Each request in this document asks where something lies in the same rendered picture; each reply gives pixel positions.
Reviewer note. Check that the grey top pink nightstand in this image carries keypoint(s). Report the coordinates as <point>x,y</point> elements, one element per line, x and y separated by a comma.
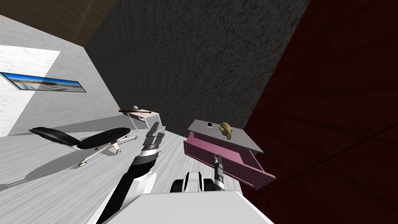
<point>202,128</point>

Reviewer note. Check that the small white desk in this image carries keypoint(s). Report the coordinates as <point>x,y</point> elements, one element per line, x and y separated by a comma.
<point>146,115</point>

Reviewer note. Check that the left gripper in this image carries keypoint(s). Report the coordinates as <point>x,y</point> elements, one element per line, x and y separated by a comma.
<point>154,138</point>

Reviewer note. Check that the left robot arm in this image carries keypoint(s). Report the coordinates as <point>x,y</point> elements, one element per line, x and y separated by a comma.
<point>133,174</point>

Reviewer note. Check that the pink drawer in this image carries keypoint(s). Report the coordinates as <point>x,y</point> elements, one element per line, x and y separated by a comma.
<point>230,161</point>

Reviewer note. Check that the blue landscape wall picture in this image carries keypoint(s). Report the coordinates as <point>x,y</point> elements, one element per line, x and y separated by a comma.
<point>43,83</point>

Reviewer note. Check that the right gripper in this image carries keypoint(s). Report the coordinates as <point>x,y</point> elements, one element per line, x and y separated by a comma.
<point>219,169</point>

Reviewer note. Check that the black office chair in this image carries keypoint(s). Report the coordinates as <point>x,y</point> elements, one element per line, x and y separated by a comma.
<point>99,140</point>

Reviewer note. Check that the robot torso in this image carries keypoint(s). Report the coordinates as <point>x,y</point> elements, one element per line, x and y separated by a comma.
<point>189,208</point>

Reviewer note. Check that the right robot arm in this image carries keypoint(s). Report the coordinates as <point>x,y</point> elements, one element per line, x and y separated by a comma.
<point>192,182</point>

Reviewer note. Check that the golden skull figurine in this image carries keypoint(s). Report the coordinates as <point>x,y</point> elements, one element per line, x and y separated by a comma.
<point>225,129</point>

